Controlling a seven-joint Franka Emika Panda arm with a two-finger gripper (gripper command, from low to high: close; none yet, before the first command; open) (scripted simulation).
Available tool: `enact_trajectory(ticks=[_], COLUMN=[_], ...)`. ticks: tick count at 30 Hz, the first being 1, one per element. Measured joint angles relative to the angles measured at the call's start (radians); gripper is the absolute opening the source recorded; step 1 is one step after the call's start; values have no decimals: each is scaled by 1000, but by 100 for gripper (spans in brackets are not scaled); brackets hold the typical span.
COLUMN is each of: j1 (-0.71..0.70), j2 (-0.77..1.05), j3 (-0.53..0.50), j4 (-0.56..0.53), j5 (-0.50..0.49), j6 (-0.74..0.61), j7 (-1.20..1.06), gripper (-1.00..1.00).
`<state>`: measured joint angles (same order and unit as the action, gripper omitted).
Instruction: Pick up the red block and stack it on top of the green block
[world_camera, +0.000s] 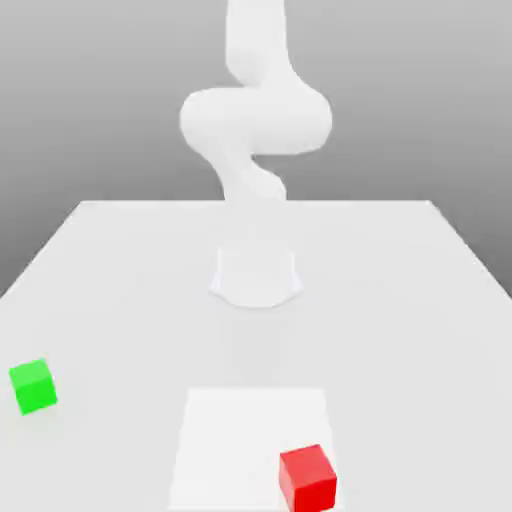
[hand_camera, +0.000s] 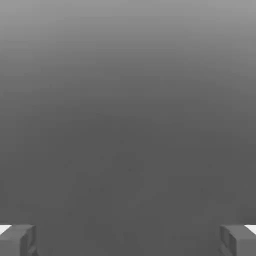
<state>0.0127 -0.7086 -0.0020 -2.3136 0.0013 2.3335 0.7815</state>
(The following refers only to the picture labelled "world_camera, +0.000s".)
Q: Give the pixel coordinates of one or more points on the small red cube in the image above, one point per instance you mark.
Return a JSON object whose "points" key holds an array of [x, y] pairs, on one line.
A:
{"points": [[308, 478]]}

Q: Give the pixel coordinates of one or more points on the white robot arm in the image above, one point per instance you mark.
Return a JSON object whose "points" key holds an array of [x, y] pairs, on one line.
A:
{"points": [[256, 120]]}

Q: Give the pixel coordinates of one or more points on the small green cube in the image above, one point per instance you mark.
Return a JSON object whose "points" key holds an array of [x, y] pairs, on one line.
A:
{"points": [[32, 387]]}

